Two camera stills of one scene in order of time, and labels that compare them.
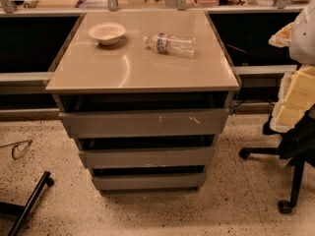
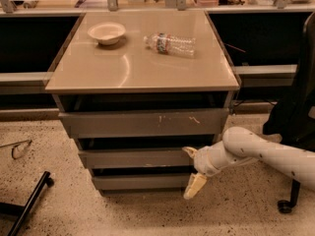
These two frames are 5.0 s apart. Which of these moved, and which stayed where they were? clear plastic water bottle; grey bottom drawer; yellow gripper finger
Moved: yellow gripper finger
Stayed: clear plastic water bottle; grey bottom drawer
